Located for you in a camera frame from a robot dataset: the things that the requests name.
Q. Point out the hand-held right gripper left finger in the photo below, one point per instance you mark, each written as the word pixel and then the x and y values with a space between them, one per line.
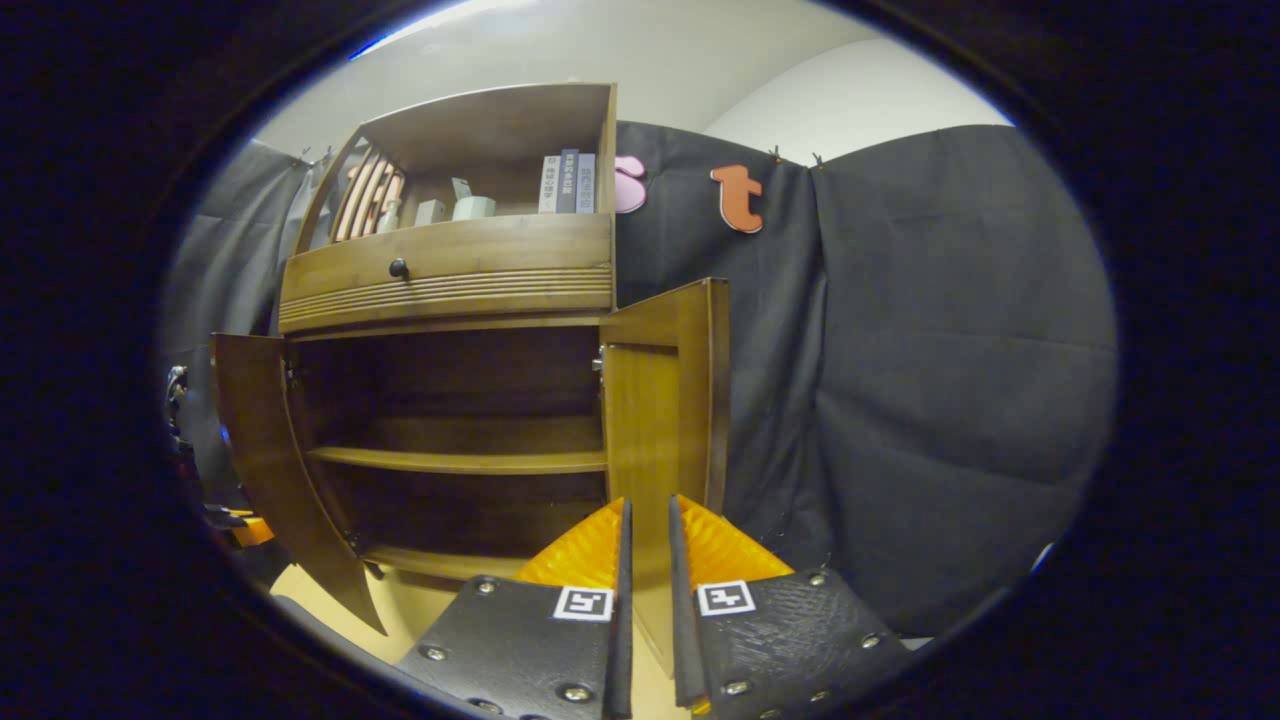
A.
pixel 622 640

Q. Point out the black round drawer knob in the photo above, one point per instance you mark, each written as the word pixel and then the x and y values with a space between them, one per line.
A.
pixel 398 268

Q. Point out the white book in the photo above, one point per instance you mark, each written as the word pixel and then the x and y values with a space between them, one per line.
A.
pixel 548 183

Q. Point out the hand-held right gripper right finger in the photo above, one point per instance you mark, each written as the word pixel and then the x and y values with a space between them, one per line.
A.
pixel 684 640

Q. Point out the clear pump bottle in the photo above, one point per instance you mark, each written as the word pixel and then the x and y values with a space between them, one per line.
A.
pixel 388 215

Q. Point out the wooden double-door shoe cabinet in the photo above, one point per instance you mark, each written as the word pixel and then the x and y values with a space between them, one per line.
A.
pixel 480 125

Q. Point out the metal door hinge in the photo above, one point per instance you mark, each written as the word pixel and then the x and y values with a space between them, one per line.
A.
pixel 598 363
pixel 291 376

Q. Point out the black backdrop cloth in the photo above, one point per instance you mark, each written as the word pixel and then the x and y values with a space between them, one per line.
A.
pixel 950 350

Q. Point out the wooden inner cabinet shelf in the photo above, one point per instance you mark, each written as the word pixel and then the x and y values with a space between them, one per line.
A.
pixel 460 460

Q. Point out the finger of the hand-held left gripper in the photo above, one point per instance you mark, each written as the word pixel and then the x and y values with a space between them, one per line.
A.
pixel 245 528

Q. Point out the wooden cabinet drawer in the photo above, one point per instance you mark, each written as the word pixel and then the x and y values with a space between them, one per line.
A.
pixel 500 250

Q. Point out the wooden cabinet door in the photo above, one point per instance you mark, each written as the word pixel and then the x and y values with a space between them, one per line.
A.
pixel 660 420
pixel 265 470

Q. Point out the mint green cup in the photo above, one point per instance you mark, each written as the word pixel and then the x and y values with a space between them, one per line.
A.
pixel 474 208

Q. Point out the dark blue book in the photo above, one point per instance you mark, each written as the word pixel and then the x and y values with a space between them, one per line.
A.
pixel 568 181

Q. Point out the small white box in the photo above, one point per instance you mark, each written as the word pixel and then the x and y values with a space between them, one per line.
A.
pixel 430 211

